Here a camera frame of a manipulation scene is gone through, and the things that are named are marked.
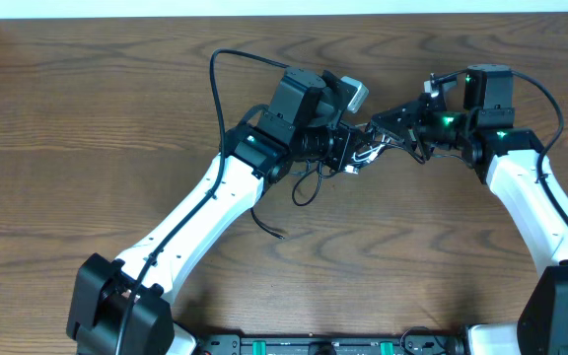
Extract white cable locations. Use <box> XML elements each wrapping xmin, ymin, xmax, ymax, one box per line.
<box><xmin>343</xmin><ymin>136</ymin><xmax>393</xmax><ymax>175</ymax></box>

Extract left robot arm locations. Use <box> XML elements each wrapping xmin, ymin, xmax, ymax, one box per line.
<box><xmin>66</xmin><ymin>67</ymin><xmax>369</xmax><ymax>354</ymax></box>

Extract left camera black cable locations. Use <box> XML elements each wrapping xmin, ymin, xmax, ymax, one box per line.
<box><xmin>114</xmin><ymin>47</ymin><xmax>290</xmax><ymax>355</ymax></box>

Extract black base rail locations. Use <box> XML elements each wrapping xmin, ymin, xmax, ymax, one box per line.
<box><xmin>194</xmin><ymin>327</ymin><xmax>470</xmax><ymax>355</ymax></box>

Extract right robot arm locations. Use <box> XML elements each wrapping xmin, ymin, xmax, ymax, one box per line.
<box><xmin>371</xmin><ymin>64</ymin><xmax>568</xmax><ymax>354</ymax></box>

